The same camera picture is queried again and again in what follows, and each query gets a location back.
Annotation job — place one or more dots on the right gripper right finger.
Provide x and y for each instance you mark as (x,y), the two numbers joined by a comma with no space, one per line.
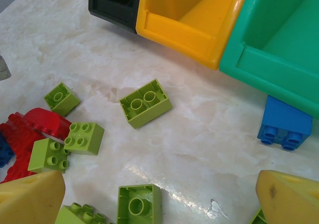
(291,201)

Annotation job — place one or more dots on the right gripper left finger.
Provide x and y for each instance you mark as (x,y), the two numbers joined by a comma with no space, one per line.
(30,199)

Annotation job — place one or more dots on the long lime green lego brick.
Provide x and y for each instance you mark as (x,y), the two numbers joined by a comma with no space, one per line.
(149,114)
(67,216)

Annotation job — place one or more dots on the blue lego brick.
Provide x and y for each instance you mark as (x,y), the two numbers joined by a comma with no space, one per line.
(3,151)
(284,119)

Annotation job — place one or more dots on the red curved lego brick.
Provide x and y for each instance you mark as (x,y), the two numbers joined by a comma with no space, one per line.
(47,119)

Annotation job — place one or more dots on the green plastic bin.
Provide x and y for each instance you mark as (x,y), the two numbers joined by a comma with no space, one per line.
(274,79)

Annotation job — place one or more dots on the grey plastic piece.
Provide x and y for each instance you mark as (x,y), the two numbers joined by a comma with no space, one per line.
(3,69)

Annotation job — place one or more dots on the yellow plastic bin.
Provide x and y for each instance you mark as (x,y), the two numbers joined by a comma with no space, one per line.
(179,32)

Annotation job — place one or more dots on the black plastic bin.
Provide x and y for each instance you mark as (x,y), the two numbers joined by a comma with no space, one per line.
(112,12)

